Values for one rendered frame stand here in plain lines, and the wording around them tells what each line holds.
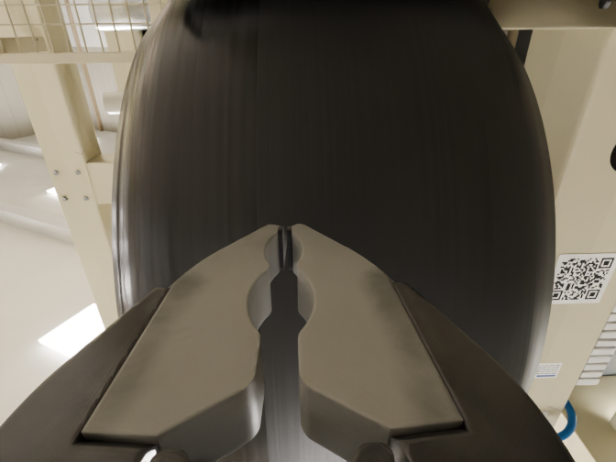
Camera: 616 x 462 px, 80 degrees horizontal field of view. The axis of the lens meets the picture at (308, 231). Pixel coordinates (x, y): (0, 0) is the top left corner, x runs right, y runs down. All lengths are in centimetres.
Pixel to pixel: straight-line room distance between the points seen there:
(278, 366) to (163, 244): 10
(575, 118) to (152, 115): 39
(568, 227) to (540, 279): 24
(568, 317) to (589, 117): 26
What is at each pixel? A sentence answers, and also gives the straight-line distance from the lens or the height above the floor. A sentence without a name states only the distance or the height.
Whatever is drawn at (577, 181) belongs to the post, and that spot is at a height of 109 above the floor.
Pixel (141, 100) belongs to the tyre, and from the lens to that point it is 27.
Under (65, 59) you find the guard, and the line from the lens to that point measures 88.
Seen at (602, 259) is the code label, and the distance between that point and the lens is 57.
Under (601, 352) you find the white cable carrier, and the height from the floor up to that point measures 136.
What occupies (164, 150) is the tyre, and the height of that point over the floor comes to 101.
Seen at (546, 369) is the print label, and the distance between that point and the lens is 66.
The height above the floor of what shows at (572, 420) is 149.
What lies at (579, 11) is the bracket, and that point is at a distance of 46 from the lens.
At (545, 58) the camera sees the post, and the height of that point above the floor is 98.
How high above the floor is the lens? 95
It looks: 28 degrees up
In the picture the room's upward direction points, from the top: 180 degrees clockwise
